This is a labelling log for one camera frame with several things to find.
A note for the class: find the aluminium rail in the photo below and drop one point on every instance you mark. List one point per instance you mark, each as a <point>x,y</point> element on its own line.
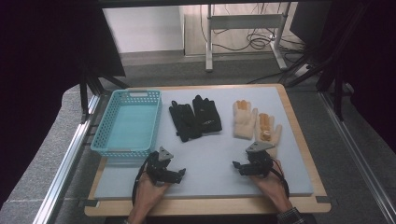
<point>67,155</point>
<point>358,155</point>

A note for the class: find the black glove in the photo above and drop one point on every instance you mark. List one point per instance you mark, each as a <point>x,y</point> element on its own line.
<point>185,122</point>
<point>207,115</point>

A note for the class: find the dark curtain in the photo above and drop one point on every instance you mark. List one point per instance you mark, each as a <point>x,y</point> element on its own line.
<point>376,62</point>
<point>40,62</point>

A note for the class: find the beige fleece glove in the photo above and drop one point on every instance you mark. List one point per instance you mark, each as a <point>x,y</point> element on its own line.
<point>274,133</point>
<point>244,125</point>

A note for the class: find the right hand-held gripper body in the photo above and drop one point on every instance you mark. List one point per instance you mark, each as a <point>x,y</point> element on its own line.
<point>261,161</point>

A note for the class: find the person's right hand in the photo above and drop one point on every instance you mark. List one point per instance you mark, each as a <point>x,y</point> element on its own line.
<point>275,189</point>

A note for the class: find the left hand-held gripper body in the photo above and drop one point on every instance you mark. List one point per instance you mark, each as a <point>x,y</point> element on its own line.
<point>158,169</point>

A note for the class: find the white metal desk frame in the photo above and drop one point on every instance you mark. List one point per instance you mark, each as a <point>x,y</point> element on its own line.
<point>246,21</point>

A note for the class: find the person's left hand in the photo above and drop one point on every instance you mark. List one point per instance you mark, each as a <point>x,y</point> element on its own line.
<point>148,194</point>

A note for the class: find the black tripod stand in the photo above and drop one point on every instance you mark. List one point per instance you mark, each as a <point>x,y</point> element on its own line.
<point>84,93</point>
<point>337,90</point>

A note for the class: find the turquoise plastic basket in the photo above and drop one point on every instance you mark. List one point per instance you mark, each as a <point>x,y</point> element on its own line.
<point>130,124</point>

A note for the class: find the wooden table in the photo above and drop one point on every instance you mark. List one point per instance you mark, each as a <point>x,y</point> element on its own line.
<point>218,207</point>

